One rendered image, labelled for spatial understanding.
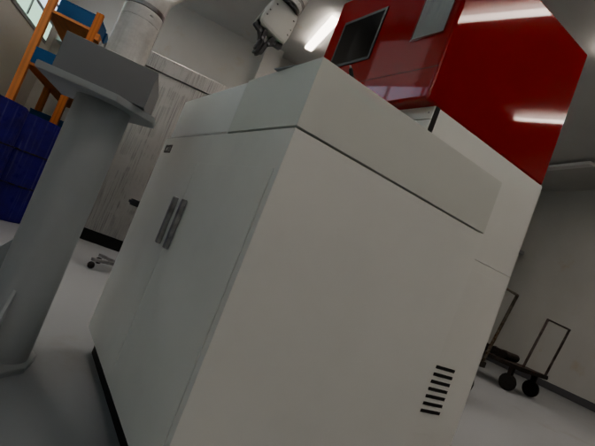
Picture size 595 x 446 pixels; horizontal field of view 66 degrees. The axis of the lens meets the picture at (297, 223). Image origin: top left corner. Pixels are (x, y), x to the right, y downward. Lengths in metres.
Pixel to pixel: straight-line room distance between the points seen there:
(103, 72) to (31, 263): 0.56
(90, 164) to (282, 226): 0.72
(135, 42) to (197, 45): 6.95
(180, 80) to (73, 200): 3.41
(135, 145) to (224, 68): 4.02
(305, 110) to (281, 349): 0.48
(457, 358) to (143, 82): 1.46
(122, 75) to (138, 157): 3.25
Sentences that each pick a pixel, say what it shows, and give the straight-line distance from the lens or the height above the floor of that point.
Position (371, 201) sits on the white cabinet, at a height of 0.76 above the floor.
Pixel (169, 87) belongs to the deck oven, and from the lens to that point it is 4.75.
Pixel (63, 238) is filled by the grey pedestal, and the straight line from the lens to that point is 1.46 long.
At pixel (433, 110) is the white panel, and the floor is 1.20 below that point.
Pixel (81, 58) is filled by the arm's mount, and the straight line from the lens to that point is 1.44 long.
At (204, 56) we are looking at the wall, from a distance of 8.40.
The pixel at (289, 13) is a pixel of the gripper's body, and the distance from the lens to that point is 1.48.
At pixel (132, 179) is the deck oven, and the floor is 0.70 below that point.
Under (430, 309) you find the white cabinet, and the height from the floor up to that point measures 0.59.
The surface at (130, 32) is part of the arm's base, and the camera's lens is 1.52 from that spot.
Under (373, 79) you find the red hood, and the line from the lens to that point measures 1.88.
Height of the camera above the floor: 0.59
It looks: 4 degrees up
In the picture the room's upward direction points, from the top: 21 degrees clockwise
